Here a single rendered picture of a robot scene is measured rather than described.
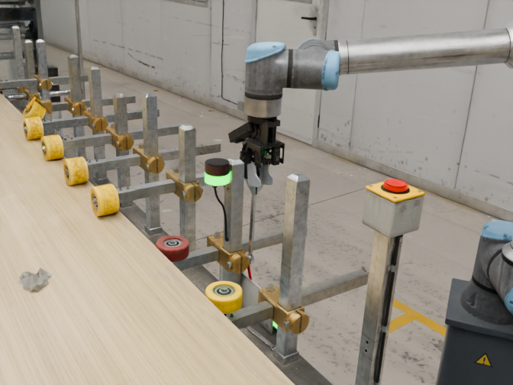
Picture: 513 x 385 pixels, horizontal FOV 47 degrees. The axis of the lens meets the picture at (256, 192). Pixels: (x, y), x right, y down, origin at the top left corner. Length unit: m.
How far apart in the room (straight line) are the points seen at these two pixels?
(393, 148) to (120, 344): 3.66
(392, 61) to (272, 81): 0.32
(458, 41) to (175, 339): 0.97
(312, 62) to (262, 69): 0.11
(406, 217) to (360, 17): 3.76
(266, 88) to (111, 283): 0.55
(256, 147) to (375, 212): 0.48
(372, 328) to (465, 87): 3.18
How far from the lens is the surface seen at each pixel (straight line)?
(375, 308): 1.09
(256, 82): 1.37
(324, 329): 2.75
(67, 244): 1.50
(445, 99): 4.26
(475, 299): 1.89
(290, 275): 1.28
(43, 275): 1.36
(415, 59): 1.53
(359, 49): 1.51
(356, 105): 4.77
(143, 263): 1.39
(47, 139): 2.05
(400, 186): 0.99
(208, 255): 1.51
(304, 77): 1.36
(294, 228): 1.23
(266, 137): 1.39
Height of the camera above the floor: 1.58
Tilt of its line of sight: 23 degrees down
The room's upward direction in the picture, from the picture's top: 2 degrees clockwise
